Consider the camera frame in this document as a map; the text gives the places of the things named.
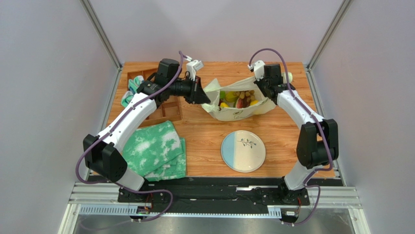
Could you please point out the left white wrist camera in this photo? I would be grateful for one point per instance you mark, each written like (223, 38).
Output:
(192, 67)

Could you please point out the yellow fake pear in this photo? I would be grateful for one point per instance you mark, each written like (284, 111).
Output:
(224, 105)

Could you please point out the aluminium frame post right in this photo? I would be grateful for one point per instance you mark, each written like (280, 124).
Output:
(339, 15)

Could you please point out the blue cream ceramic plate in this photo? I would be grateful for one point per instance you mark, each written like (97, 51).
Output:
(243, 151)

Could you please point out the aluminium frame post left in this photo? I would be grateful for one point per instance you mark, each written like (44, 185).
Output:
(91, 13)

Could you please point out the aluminium frame post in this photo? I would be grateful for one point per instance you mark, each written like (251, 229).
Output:
(91, 13)
(339, 15)

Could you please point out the fake brown grapes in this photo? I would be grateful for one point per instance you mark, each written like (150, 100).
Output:
(247, 95)

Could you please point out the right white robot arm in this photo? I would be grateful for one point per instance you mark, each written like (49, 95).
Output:
(317, 146)

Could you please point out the green white tie-dye cloth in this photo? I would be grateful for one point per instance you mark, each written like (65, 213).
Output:
(157, 152)

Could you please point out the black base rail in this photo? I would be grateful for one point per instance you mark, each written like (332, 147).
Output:
(216, 195)

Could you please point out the teal white rolled sock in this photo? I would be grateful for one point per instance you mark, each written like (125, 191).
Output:
(134, 83)

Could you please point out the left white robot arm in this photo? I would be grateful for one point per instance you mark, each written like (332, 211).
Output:
(102, 153)

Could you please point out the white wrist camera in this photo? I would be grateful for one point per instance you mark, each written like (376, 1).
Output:
(192, 67)
(258, 69)

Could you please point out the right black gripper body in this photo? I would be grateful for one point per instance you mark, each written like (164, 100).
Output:
(260, 84)

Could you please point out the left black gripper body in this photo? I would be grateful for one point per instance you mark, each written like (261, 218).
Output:
(191, 88)

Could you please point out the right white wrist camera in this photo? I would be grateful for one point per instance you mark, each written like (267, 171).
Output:
(258, 69)

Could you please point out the avocado print plastic bag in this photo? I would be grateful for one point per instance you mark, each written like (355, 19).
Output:
(234, 114)

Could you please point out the wooden compartment tray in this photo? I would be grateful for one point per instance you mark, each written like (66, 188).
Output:
(168, 110)

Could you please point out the dark red fake fruit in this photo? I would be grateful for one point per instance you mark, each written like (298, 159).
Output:
(240, 103)

